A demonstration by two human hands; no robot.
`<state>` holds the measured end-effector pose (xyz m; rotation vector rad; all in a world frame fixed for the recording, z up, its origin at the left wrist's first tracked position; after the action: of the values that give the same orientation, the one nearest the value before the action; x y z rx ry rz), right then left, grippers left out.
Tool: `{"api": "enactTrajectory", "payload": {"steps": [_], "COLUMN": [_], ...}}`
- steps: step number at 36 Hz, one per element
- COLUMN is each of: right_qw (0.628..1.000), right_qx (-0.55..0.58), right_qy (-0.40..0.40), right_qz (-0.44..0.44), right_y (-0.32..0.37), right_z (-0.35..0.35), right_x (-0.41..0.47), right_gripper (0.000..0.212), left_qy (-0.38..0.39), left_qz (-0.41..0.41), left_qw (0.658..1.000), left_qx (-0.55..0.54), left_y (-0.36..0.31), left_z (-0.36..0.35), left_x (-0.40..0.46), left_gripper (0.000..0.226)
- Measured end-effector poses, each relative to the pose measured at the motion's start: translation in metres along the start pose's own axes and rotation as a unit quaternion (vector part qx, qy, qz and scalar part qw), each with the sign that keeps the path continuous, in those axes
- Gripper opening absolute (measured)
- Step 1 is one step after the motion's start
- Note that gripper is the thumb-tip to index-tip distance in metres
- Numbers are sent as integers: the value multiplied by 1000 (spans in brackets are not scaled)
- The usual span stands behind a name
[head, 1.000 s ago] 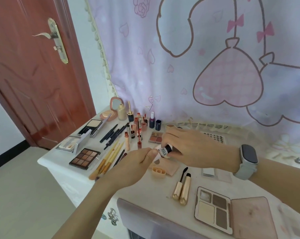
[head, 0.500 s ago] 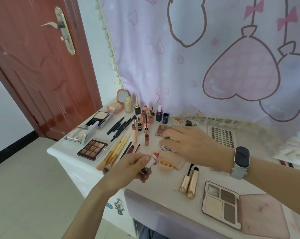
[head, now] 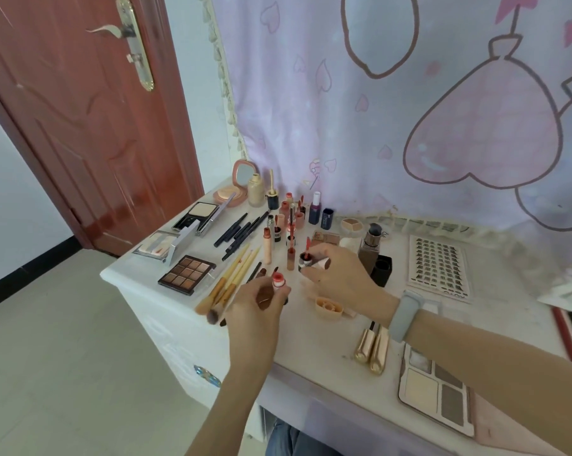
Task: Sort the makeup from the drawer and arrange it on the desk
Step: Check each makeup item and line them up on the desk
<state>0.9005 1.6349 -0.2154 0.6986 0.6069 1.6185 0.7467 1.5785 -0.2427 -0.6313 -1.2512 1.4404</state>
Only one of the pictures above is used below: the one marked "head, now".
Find person's left hand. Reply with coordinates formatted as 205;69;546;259
223;275;292;376

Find person's right hand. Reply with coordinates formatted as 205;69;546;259
299;243;400;328

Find black square foundation cap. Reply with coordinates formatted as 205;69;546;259
370;255;394;288

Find peach foundation tube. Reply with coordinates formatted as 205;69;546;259
314;296;347;322

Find dark foundation box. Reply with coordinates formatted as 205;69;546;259
358;222;385;277

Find small red blush palette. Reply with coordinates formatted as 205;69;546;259
311;231;342;248

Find yellow handled makeup brush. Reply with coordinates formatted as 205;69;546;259
194;244;251;315

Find cream gold tube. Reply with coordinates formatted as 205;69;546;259
369;325;391;376

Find navy lipstick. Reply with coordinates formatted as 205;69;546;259
308;191;323;226

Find paper instruction sheet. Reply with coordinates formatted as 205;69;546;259
407;234;473;305

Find orange brown eyeshadow palette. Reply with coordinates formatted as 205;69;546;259
157;255;218;297

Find black eyeliner pencil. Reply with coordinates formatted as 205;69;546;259
221;211;271;262

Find wooden drawer lilac front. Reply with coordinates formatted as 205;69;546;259
257;365;457;456

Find black foundation bottle cap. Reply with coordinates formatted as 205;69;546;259
266;169;281;211

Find dark grey palette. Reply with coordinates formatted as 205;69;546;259
173;192;238;238

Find silver square palette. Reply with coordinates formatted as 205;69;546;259
133;222;202;267

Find beige foundation bottle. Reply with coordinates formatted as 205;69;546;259
247;173;267;208

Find pink four-pan eyeshadow palette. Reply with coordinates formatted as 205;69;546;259
398;344;567;456

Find pink cushion compact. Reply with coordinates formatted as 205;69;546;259
213;160;259;208

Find person's left forearm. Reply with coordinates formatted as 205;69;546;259
183;367;277;456

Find person's right forearm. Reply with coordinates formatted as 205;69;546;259
404;308;572;456

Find person's blue jeans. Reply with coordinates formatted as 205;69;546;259
266;420;343;456

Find white smartwatch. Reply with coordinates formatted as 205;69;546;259
388;290;425;344

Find blue cabinet sticker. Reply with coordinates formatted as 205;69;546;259
193;364;223;389

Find white table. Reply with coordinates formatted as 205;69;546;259
99;177;572;456

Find lilac cartoon cloth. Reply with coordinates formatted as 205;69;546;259
198;0;572;300

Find brown wooden door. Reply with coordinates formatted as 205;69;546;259
0;0;205;258

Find brass door handle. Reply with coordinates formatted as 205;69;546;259
86;0;155;93

